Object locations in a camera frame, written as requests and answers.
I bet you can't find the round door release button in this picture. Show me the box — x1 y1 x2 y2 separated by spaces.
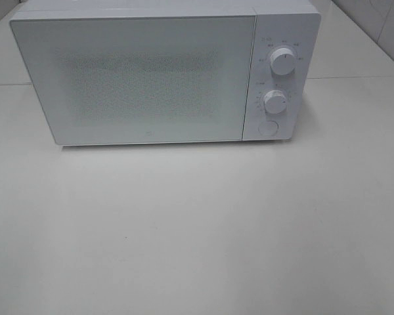
258 121 279 137

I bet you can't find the white timer knob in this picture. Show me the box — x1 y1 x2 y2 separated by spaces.
263 90 288 114

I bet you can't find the white microwave door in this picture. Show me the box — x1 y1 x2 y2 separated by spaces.
11 16 255 146

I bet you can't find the white microwave oven body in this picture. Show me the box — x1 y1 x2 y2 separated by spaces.
9 1 321 141

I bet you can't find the white power knob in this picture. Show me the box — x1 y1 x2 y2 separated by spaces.
270 47 296 75

